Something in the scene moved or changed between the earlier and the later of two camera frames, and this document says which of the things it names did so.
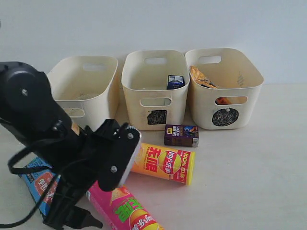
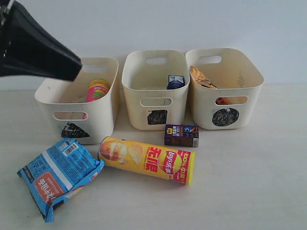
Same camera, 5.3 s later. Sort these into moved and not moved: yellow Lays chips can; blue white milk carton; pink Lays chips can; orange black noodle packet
Moved: pink Lays chips can
Not moved: blue white milk carton; yellow Lays chips can; orange black noodle packet
